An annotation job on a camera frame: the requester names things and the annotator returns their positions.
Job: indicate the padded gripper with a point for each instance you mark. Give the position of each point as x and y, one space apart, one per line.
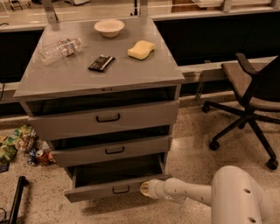
157 188

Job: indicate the grey bottom drawer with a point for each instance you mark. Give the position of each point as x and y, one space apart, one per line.
115 177

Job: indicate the grey drawer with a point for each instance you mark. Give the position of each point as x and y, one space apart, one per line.
115 177
95 114
111 146

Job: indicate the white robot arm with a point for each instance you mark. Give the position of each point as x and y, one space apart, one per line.
234 196

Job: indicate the grey middle drawer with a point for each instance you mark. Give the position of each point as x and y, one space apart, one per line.
111 146

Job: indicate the grey top drawer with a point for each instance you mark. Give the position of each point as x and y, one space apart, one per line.
95 114

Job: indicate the grey drawer cabinet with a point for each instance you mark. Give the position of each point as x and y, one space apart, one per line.
70 77

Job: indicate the red soda can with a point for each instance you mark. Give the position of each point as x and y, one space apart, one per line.
42 157

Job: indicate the blue soda can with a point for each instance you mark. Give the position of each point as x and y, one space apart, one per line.
31 160

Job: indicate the black stand leg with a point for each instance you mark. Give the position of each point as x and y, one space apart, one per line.
22 182

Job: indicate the black snack bar wrapper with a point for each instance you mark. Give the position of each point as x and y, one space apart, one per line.
101 63

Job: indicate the yellow sponge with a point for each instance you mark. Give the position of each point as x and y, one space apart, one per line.
141 50

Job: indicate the green chip bag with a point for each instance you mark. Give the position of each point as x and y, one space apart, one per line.
20 140

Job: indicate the black office chair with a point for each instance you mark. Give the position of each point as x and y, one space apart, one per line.
256 87

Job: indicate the beige bowl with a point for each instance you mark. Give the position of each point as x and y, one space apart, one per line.
109 28

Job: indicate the clear plastic water bottle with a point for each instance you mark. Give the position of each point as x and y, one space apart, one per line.
56 51

